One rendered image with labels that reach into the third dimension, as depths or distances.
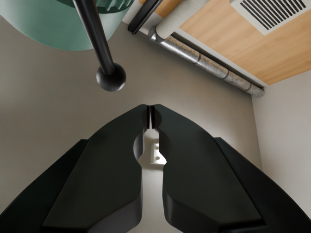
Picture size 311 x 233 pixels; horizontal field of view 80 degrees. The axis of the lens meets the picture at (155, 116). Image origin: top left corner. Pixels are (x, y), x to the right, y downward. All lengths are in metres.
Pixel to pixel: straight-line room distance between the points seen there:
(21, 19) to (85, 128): 1.31
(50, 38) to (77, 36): 0.03
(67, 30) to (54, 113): 1.28
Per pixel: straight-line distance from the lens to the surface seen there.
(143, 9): 1.99
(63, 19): 0.25
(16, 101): 1.54
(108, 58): 0.20
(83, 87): 1.65
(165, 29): 2.01
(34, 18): 0.27
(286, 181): 3.18
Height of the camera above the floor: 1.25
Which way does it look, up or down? 51 degrees up
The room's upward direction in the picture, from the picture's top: 115 degrees counter-clockwise
